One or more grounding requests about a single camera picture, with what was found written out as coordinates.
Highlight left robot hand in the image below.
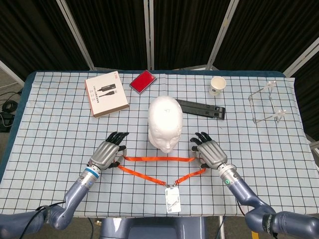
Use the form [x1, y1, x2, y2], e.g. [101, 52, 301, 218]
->
[87, 131, 130, 171]

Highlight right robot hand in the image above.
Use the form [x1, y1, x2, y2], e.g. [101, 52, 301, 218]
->
[189, 131, 229, 170]

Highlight orange lanyard with badge holder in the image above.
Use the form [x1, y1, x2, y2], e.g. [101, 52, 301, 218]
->
[116, 154, 207, 214]

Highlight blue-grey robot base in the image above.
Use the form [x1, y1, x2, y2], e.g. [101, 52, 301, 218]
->
[99, 217, 207, 239]

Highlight white foam mannequin head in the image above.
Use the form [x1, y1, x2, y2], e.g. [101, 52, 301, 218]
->
[148, 96, 184, 153]

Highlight black folding stand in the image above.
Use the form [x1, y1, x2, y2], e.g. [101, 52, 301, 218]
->
[175, 99, 227, 120]

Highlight blue checkered tablecloth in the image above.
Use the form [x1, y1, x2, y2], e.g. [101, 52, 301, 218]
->
[0, 71, 312, 218]

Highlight white paper cup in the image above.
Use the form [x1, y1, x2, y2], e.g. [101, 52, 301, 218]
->
[208, 76, 227, 96]

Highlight red ink pad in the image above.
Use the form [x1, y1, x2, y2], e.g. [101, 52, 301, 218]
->
[129, 70, 158, 95]

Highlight blue-edged table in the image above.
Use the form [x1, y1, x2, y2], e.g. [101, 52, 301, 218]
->
[0, 69, 319, 239]

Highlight black folding screen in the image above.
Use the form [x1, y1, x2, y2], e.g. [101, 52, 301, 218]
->
[0, 0, 319, 135]

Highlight white cable product box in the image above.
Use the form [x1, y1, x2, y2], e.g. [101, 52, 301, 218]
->
[85, 72, 130, 118]

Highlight black floor cables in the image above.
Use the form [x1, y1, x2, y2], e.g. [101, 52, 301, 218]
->
[0, 91, 22, 132]

